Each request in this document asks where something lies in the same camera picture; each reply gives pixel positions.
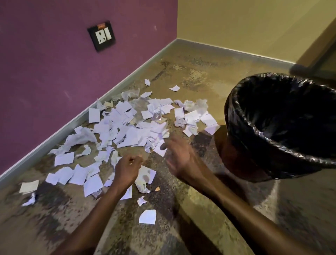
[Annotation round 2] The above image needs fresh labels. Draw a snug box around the person's right forearm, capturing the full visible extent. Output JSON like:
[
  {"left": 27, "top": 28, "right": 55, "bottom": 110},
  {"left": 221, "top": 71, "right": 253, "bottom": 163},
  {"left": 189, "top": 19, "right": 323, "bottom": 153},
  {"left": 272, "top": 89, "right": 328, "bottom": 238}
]
[{"left": 195, "top": 172, "right": 319, "bottom": 255}]

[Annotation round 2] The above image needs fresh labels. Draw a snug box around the brown waste bin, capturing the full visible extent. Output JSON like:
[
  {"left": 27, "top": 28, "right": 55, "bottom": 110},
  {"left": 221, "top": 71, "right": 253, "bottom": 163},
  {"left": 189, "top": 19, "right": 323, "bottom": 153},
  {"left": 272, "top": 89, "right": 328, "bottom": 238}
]
[{"left": 215, "top": 126, "right": 336, "bottom": 183}]

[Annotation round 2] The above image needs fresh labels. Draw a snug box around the pile of white paper scraps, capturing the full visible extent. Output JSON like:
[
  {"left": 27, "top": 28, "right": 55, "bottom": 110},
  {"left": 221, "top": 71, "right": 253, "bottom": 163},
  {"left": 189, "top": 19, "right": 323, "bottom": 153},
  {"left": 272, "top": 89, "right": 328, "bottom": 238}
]
[{"left": 19, "top": 79, "right": 221, "bottom": 225}]

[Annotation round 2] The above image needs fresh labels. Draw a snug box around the black plastic bin liner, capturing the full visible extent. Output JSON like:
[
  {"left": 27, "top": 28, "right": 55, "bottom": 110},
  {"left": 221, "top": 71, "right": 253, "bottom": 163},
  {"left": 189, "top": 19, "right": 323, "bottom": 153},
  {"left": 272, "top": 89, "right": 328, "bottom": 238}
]
[{"left": 224, "top": 73, "right": 336, "bottom": 169}]

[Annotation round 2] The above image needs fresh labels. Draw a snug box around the person's left forearm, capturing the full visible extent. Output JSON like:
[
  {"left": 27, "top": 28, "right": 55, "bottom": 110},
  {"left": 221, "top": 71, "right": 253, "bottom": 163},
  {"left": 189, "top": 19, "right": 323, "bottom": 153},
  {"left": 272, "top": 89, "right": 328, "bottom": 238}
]
[{"left": 51, "top": 184, "right": 132, "bottom": 255}]

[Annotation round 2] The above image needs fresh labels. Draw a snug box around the black wall socket plate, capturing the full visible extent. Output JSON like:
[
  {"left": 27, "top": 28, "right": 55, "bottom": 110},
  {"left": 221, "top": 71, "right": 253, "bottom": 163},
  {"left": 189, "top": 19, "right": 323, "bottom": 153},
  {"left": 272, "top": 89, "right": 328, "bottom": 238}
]
[{"left": 87, "top": 20, "right": 116, "bottom": 52}]

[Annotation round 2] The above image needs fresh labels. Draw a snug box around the wooden door frame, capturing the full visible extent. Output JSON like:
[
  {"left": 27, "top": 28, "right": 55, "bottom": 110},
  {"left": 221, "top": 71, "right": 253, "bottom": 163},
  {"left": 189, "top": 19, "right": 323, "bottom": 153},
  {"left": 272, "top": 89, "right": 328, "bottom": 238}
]
[{"left": 296, "top": 25, "right": 336, "bottom": 78}]

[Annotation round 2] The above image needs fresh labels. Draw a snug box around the person's left hand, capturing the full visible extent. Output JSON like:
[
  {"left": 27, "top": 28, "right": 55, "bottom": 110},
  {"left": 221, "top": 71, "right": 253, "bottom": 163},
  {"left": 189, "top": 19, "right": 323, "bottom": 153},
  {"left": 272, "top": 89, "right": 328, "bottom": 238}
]
[{"left": 112, "top": 154, "right": 144, "bottom": 195}]

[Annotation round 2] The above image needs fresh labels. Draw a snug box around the person's right hand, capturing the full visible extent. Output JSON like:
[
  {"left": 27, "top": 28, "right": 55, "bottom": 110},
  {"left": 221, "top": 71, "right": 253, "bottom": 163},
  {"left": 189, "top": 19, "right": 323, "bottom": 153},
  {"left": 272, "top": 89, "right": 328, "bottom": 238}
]
[{"left": 160, "top": 136, "right": 211, "bottom": 185}]

